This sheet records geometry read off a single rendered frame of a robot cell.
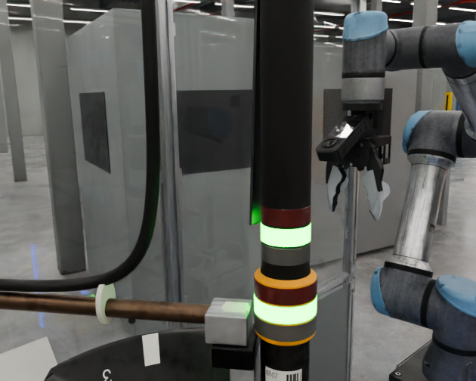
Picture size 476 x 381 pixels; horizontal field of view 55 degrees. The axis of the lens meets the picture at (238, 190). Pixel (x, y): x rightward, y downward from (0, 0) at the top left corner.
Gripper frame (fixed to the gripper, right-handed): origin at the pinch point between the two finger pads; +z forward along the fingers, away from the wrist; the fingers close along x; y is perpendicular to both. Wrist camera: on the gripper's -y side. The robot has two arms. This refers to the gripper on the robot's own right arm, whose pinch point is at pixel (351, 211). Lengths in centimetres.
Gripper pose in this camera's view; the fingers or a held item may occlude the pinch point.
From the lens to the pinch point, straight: 88.5
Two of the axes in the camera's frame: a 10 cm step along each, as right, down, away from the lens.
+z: 0.2, 9.8, 2.1
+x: -7.1, -1.4, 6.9
